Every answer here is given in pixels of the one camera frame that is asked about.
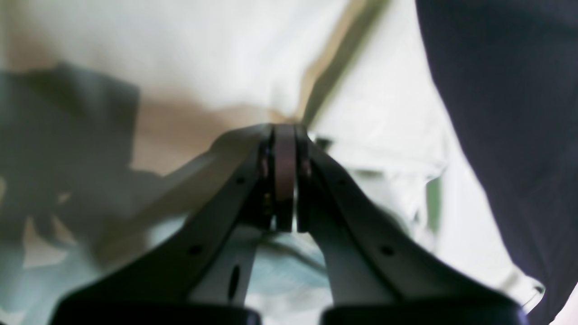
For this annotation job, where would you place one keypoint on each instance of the light green T-shirt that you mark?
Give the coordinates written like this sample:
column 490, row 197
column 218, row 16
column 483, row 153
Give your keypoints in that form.
column 106, row 103

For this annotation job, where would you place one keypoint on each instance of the black table cloth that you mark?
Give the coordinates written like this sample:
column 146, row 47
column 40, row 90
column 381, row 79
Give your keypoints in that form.
column 507, row 73

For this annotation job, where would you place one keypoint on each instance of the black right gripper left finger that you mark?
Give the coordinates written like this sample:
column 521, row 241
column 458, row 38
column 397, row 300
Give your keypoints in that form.
column 200, row 275

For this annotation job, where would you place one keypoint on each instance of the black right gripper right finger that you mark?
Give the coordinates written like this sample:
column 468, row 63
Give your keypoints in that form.
column 378, row 275

